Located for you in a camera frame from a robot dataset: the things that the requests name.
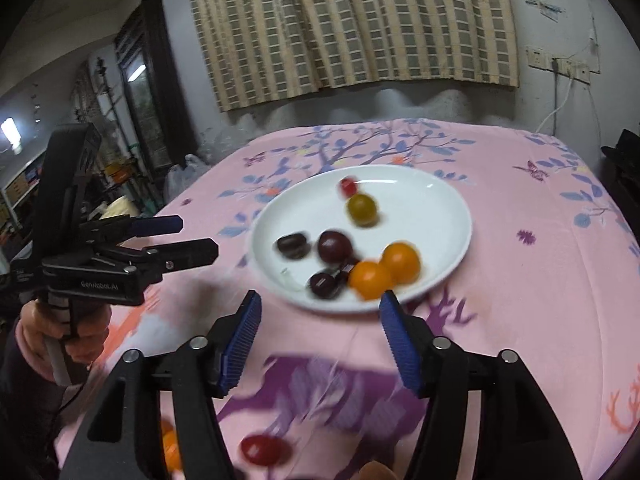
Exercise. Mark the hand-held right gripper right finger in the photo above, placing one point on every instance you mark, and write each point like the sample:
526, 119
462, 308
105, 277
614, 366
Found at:
402, 345

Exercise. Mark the large red cherry tomato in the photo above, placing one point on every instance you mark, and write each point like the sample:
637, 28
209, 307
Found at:
262, 449

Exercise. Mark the wall label sticker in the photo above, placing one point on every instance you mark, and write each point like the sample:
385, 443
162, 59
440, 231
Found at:
544, 8

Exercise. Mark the orange cherry tomato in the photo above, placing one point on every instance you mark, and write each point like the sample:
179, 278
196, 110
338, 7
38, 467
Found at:
369, 281
171, 452
401, 262

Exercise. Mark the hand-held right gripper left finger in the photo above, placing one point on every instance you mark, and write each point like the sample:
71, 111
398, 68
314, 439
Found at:
239, 345

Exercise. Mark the small red cherry tomato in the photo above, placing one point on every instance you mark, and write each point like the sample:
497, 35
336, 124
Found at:
348, 186

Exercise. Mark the checkered beige curtain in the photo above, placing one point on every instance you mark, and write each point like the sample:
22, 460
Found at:
350, 25

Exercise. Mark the white wall socket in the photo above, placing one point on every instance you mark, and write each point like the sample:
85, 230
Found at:
540, 57
575, 70

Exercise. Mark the dark wooden door frame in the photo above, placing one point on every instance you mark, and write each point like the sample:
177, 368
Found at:
170, 85

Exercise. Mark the green cherry tomato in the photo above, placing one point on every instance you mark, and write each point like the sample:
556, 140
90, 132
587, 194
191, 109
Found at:
362, 210

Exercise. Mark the clear plastic bag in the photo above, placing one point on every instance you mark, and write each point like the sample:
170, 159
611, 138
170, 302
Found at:
182, 177

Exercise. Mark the storage shelf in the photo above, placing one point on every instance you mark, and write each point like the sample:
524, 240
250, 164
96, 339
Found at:
20, 195

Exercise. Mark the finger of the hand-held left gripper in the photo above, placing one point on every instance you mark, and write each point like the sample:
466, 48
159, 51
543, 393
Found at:
157, 225
192, 254

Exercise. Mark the white plate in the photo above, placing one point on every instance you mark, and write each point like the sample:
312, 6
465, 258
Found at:
425, 220

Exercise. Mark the person's left forearm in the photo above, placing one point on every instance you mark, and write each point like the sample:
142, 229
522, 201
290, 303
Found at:
25, 410

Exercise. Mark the white lamp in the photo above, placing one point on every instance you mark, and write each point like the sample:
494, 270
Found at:
10, 132

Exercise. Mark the brown round object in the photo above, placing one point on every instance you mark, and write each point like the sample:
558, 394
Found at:
376, 472

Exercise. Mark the cream cloth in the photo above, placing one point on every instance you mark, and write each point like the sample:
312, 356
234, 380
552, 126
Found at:
120, 207

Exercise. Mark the pink printed blanket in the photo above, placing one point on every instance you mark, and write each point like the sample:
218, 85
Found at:
525, 285

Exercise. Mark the black hat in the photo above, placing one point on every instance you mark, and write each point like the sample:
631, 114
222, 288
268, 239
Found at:
622, 160

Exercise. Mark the dark purple cherry tomato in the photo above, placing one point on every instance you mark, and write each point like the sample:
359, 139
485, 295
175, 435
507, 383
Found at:
323, 285
346, 270
292, 246
334, 246

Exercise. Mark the person's left hand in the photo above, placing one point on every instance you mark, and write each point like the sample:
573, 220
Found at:
89, 337

